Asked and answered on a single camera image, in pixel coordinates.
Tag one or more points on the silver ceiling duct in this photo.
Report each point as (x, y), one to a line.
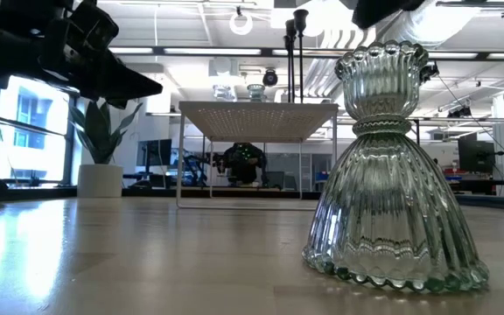
(436, 26)

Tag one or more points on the green ribbed glass candle holder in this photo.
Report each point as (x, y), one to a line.
(387, 197)
(256, 92)

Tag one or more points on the white plant pot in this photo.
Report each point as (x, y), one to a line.
(100, 180)

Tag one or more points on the green snake plant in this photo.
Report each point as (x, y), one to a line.
(99, 135)

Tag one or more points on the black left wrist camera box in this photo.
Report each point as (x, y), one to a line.
(94, 24)

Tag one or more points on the black ceiling dome camera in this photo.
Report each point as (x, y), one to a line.
(270, 78)

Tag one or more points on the white perforated metal shelf riser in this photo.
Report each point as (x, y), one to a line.
(256, 120)

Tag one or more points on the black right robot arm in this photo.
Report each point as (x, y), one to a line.
(383, 11)

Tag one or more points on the black computer monitor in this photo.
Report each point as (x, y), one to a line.
(153, 153)
(475, 153)

